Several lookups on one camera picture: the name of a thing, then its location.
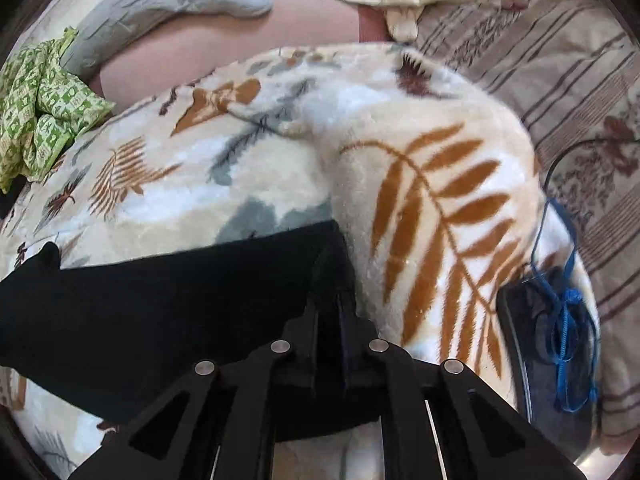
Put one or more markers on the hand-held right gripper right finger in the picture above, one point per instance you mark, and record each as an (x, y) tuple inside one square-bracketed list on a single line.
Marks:
[(350, 347)]

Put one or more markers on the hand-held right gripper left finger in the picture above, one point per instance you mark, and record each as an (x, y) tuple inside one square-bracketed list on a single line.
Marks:
[(307, 342)]

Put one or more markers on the black pants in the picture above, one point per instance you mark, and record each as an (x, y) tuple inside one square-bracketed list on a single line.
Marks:
[(150, 310)]

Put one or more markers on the dark blue bag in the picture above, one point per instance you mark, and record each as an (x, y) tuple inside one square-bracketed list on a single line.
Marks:
[(530, 360)]

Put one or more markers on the leaf print fleece blanket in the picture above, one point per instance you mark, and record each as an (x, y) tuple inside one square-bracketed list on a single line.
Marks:
[(425, 110)]

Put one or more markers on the pink quilted bed sheet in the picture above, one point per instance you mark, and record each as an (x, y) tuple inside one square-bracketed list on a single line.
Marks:
[(225, 40)]

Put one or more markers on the brown striped bed sheet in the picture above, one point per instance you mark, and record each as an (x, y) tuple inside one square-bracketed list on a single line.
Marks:
[(550, 60)]

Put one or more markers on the green checkered quilt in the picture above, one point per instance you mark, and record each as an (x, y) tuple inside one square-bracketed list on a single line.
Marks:
[(45, 110)]

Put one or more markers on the grey quilted pillow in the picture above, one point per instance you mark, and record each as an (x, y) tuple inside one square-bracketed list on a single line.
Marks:
[(150, 5)]

